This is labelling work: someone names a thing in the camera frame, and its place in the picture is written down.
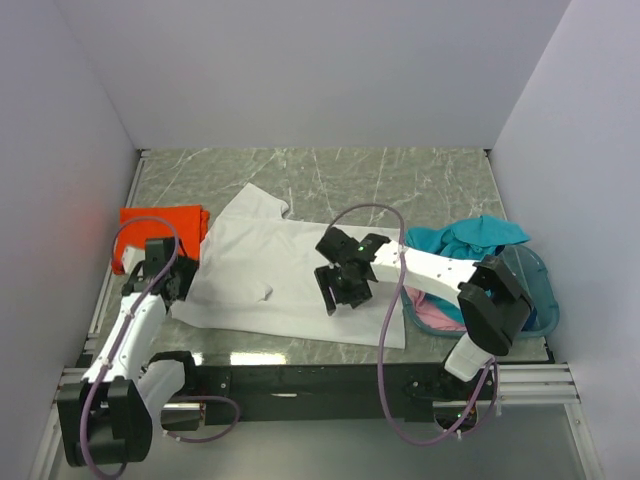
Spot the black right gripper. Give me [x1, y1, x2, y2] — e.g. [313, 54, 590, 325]
[315, 262, 374, 316]

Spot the white t shirt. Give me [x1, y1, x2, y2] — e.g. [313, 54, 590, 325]
[171, 184, 395, 346]

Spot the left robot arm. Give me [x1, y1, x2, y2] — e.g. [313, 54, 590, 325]
[56, 237, 200, 467]

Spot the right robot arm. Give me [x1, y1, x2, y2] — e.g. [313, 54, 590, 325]
[314, 227, 534, 399]

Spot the folded orange t shirt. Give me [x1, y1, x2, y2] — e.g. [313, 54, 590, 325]
[111, 205, 210, 275]

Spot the pink t shirt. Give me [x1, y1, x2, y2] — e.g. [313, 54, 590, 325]
[403, 287, 466, 333]

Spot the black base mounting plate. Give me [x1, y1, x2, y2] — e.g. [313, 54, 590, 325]
[180, 365, 495, 426]

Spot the teal t shirt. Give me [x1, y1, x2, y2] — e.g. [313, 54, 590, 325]
[405, 215, 530, 260]

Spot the teal plastic basket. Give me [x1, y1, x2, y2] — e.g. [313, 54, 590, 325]
[401, 244, 560, 339]

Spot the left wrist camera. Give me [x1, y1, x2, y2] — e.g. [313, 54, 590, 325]
[120, 245, 145, 273]

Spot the aluminium extrusion rail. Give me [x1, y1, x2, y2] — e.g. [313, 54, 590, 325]
[52, 362, 582, 410]

